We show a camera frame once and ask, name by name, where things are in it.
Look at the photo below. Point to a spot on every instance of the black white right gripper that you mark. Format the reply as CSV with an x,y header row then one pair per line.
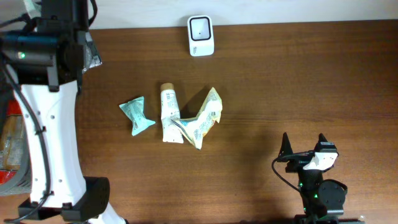
x,y
296,165

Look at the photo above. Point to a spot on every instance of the mint green tissue packet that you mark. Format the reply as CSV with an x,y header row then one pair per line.
x,y
134,110

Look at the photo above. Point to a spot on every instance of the white tube with gold cap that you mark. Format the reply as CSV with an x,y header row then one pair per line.
x,y
169,111

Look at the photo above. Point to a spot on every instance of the yellow white snack bag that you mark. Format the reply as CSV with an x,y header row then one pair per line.
x,y
195,129

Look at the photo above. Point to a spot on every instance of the red orange pasta packet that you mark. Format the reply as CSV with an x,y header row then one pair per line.
x,y
12,141

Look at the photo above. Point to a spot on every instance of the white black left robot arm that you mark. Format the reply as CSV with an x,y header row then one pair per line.
x,y
44,63

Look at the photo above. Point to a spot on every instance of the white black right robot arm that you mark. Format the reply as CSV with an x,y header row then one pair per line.
x,y
322,199

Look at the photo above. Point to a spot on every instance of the white barcode scanner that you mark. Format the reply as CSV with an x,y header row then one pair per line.
x,y
200,36

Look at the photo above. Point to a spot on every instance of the grey plastic shopping basket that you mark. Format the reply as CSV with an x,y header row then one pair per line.
x,y
21,183

